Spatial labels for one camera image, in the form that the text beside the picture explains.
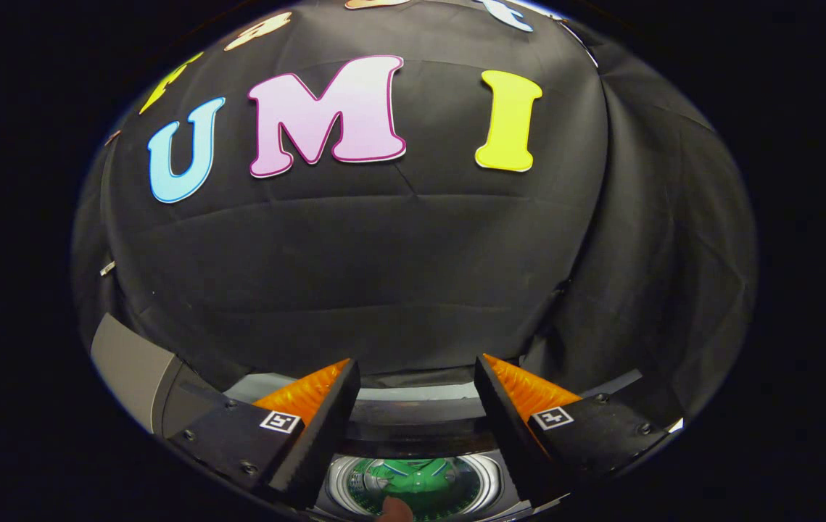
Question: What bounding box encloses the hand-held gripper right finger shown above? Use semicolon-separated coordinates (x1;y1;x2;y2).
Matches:
474;354;674;508

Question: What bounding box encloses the grey washing machine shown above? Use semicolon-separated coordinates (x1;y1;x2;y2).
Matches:
220;366;645;522

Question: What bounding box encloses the dark glass washing machine lid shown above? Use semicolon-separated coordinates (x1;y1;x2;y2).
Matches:
311;383;529;522

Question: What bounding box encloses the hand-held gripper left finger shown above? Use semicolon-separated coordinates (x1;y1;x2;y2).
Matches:
166;357;363;512

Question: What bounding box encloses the green polo shirt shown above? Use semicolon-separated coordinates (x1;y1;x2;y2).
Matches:
363;458;461;508

